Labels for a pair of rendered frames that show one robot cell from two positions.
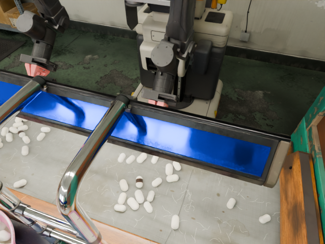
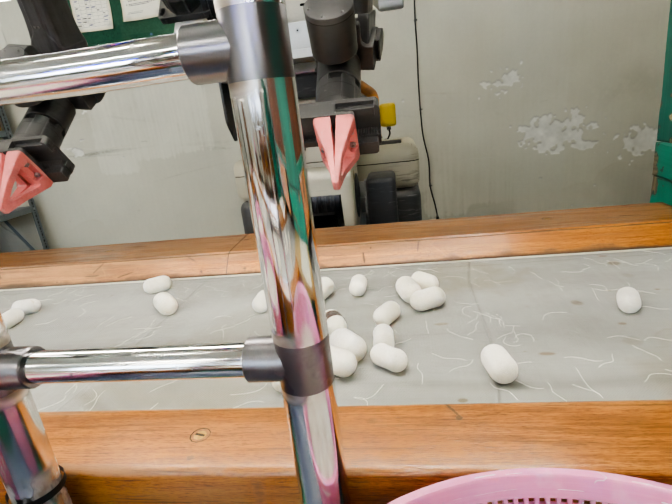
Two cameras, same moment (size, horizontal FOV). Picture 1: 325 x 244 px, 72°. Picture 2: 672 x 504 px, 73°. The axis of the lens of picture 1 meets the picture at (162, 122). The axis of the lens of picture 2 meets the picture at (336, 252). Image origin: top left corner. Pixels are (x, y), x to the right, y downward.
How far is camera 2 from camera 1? 42 cm
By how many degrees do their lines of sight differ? 31
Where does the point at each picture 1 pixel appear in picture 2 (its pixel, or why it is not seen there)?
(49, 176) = not seen: hidden behind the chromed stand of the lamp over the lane
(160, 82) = (333, 88)
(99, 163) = (198, 327)
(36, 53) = (24, 135)
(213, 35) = (391, 163)
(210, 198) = (561, 312)
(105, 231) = (260, 422)
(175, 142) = not seen: outside the picture
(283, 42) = not seen: hidden behind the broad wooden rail
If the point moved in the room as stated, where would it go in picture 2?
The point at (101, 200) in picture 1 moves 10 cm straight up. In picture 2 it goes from (222, 387) to (195, 267)
